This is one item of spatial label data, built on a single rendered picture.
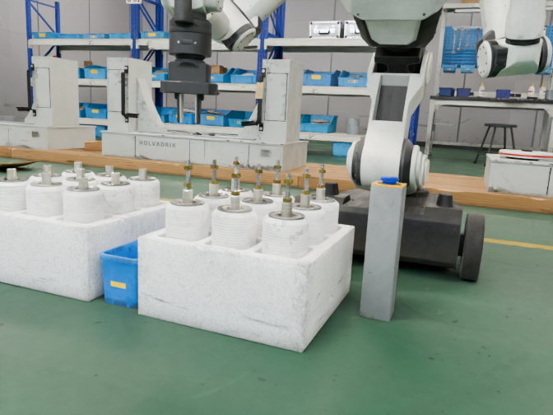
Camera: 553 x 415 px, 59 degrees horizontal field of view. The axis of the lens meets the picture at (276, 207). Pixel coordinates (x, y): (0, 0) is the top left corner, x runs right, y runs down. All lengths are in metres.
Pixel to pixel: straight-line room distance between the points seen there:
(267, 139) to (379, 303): 2.28
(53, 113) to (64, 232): 3.13
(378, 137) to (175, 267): 0.67
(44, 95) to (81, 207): 3.16
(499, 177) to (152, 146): 2.29
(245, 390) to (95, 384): 0.25
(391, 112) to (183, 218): 0.72
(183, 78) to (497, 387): 0.84
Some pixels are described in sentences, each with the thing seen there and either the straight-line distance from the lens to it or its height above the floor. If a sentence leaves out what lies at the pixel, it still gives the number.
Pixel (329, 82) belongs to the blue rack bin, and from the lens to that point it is 5.88.
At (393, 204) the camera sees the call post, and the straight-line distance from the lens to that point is 1.11.
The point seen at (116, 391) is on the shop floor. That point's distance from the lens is 0.89.
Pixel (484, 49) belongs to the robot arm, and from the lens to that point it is 1.19.
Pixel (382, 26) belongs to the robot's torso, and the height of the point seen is 0.69.
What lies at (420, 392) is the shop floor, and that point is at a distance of 0.93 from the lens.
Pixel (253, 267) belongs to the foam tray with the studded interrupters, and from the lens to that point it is 0.98.
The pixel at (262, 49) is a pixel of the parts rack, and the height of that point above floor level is 1.19.
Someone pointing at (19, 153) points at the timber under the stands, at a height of 0.04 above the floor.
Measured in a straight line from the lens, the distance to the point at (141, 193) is 1.43.
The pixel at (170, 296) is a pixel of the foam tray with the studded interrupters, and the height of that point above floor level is 0.06.
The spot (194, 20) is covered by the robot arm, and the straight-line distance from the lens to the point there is 1.06.
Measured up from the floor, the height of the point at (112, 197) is 0.22.
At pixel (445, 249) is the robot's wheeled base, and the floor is 0.10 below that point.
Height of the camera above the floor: 0.46
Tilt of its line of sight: 11 degrees down
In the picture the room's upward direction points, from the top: 3 degrees clockwise
